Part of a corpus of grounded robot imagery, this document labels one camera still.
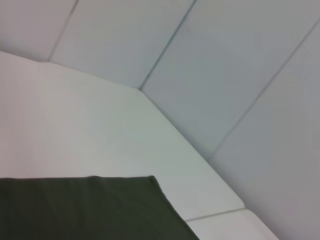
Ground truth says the dark green printed T-shirt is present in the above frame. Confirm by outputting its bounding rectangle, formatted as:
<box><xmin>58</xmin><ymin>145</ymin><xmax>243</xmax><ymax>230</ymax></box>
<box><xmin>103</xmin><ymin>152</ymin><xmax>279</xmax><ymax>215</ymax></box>
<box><xmin>0</xmin><ymin>175</ymin><xmax>201</xmax><ymax>240</ymax></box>

